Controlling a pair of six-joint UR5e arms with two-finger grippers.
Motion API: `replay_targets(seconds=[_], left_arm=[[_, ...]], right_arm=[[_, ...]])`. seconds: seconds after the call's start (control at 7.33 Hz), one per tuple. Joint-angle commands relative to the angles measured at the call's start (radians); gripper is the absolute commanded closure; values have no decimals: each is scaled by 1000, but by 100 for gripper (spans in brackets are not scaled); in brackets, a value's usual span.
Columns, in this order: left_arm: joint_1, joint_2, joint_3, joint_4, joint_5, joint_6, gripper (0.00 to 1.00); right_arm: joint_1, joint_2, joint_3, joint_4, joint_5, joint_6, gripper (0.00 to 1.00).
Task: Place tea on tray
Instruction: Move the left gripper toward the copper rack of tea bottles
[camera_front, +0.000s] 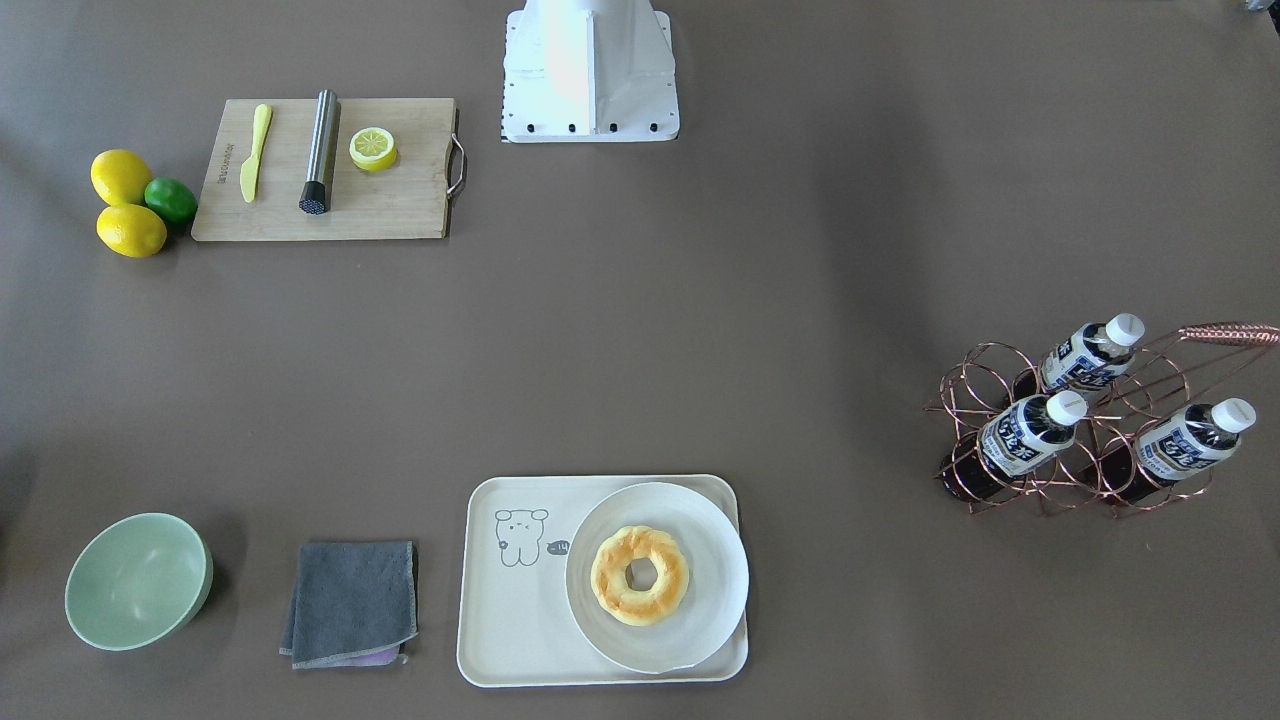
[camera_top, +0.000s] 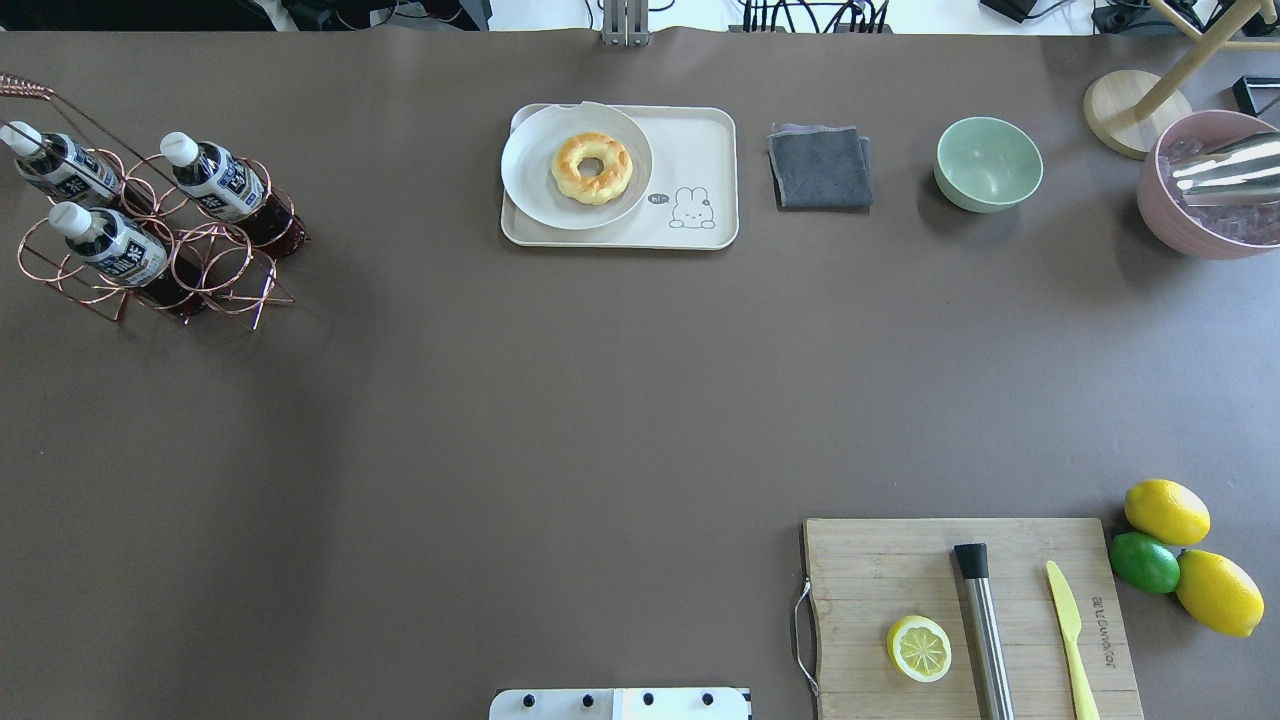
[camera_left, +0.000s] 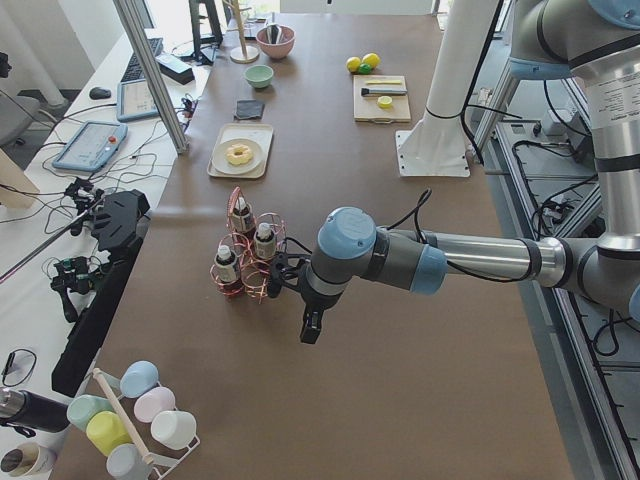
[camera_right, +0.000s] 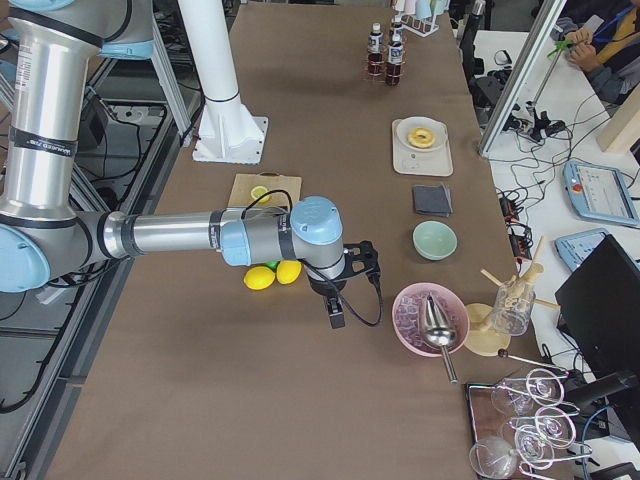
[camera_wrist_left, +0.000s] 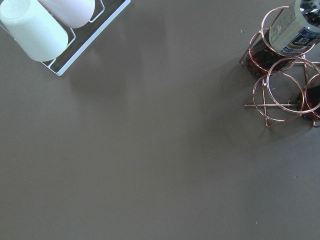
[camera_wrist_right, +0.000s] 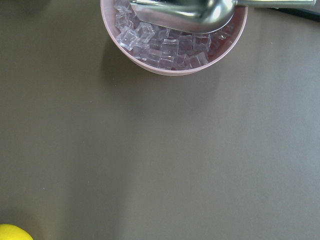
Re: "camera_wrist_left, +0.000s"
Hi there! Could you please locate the tea bottle in rack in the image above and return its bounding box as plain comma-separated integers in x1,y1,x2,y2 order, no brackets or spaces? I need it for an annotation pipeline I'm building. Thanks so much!
296,86,320,122
246,0,320,77

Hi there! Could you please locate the pale pink cup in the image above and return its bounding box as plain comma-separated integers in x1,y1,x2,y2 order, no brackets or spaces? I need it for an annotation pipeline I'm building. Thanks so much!
39,0,96,29

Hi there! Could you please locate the white cup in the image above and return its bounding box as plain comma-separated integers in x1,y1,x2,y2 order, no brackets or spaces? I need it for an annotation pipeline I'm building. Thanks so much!
0,0,69,62

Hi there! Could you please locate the white wire cup rack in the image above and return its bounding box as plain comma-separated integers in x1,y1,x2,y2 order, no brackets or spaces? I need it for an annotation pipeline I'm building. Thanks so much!
0,0,132,77

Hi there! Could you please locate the copper wire bottle rack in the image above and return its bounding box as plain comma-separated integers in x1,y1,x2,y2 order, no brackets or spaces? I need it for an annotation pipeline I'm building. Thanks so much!
240,6,320,128

